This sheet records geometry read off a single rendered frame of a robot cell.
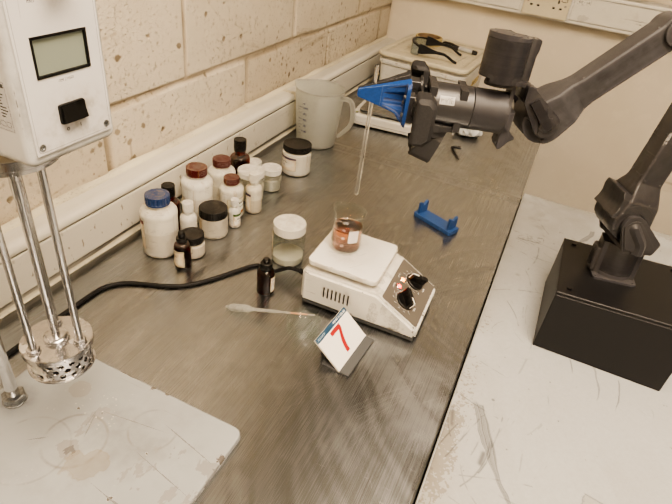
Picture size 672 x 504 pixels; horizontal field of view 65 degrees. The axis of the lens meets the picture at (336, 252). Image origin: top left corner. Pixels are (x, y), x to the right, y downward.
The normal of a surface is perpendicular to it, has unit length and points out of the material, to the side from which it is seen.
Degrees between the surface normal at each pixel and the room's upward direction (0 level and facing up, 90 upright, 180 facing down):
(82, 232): 90
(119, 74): 90
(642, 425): 0
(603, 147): 90
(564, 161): 90
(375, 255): 0
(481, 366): 0
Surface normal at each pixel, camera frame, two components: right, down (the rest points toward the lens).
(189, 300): 0.11, -0.81
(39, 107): 0.90, 0.32
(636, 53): -0.02, 0.51
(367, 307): -0.39, 0.49
